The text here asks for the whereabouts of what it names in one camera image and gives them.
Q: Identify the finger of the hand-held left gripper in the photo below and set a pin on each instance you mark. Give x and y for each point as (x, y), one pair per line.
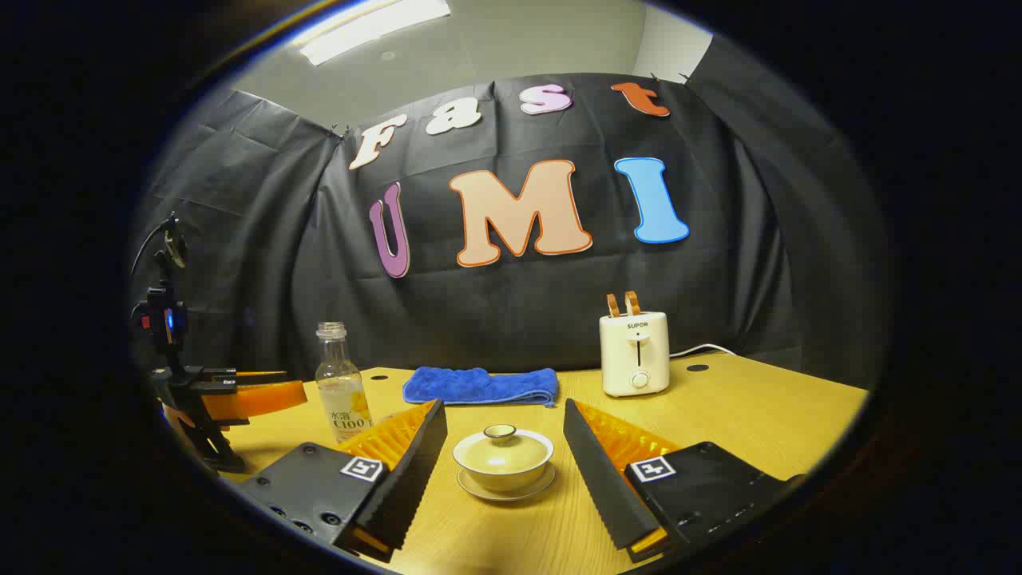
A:
(263, 398)
(255, 374)

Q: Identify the cream toaster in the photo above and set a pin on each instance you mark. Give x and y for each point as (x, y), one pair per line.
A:
(635, 359)

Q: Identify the beige teacup lid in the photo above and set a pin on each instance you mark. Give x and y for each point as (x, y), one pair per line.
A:
(501, 451)

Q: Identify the brown bread slice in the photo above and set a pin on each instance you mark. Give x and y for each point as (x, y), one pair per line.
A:
(612, 305)
(632, 303)

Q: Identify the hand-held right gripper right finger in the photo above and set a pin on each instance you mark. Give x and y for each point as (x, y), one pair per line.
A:
(603, 479)

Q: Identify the clear water bottle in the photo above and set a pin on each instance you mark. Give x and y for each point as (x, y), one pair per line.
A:
(342, 391)

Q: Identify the ceiling light panel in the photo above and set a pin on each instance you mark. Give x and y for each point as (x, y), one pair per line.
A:
(371, 28)

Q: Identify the black backdrop cloth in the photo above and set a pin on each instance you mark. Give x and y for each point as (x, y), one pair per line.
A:
(511, 303)

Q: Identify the blue towel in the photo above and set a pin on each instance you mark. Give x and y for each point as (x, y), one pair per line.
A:
(479, 386)

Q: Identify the white teacup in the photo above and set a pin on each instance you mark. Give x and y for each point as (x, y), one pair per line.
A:
(503, 481)

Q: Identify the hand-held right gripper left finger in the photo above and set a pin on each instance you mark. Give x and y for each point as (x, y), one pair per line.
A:
(411, 471)

